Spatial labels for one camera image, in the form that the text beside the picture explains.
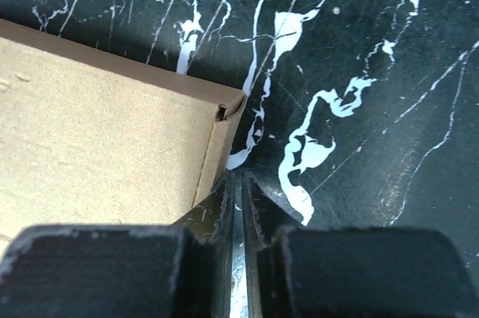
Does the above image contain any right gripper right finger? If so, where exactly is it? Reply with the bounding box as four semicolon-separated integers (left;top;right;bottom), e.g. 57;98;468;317
242;172;301;253

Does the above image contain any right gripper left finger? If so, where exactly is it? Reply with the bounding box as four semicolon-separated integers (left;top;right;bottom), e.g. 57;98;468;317
173;171;235;245

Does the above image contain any brown cardboard box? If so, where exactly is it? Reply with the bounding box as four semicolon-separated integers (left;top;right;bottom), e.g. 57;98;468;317
1;21;245;248

